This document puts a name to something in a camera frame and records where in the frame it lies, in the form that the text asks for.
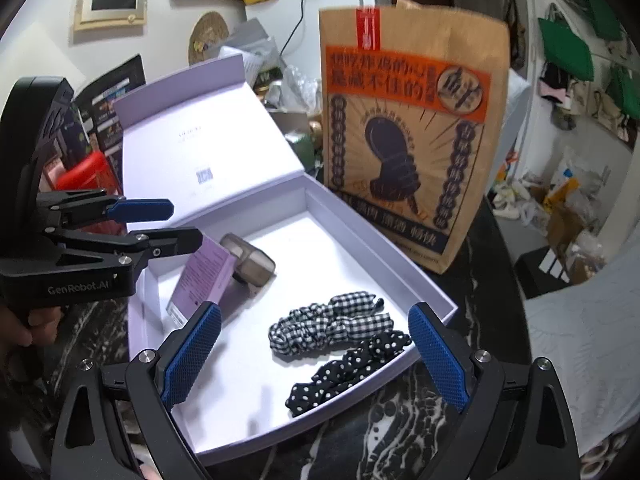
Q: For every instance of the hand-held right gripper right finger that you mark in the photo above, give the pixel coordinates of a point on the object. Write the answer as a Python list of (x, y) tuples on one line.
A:
[(440, 360)]

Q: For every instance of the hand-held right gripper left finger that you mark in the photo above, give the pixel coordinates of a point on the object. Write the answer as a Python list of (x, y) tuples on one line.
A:
[(192, 355)]

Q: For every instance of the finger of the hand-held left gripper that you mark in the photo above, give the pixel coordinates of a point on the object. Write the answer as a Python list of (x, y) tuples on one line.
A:
[(140, 210), (170, 242)]

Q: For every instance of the small purple box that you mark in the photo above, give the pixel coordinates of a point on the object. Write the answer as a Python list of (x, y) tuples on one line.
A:
[(200, 280)]

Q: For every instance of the grey translucent case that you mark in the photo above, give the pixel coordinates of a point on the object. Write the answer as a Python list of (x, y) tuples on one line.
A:
[(250, 262)]

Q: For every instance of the black polka dot scrunchie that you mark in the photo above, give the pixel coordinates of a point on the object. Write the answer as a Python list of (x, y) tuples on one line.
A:
[(345, 370)]

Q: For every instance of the lavender gift box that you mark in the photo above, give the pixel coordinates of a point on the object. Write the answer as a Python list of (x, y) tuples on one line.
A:
[(200, 125)]

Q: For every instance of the black white gingham scrunchie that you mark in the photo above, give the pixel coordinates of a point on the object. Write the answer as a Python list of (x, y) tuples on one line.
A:
[(310, 330)]

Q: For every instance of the person's left hand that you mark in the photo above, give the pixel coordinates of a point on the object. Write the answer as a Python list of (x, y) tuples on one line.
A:
[(35, 322)]

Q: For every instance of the person's right hand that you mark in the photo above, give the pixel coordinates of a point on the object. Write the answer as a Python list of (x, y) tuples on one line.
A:
[(150, 472)]

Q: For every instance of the red canister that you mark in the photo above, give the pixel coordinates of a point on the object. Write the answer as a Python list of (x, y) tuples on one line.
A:
[(90, 172)]

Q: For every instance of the black printed box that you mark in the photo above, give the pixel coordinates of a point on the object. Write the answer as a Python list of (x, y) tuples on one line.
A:
[(120, 95)]

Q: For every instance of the grey cloth on chair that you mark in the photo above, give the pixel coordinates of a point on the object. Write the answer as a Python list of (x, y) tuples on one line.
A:
[(590, 340)]

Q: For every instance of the woven straw fan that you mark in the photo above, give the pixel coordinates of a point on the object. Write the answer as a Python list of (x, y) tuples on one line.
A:
[(207, 35)]

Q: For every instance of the cardboard box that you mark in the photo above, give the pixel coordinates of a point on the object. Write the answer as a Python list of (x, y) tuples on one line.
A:
[(565, 220)]

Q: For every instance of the beige slippers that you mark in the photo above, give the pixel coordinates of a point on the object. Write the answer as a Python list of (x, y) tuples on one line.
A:
[(602, 455)]

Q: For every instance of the clear plastic bag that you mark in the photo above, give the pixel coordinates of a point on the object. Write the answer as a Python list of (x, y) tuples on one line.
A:
[(295, 90)]

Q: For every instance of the grey plastic mailer bag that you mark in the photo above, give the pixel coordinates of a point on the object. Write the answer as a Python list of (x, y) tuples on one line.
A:
[(250, 40)]

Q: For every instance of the white refrigerator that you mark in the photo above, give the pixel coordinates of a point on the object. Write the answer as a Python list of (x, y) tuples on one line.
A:
[(265, 15)]

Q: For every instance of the brown printed paper bag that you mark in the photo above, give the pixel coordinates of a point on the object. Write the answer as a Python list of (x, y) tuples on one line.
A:
[(400, 110)]

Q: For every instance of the chair with white cover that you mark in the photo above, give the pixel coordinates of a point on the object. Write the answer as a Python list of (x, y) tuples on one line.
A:
[(520, 110)]

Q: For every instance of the green tote bag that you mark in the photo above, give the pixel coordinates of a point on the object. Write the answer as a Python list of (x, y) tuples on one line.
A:
[(597, 10), (565, 50), (627, 90)]

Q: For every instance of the beige wall control panel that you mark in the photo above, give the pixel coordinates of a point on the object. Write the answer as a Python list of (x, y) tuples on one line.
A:
[(112, 2)]

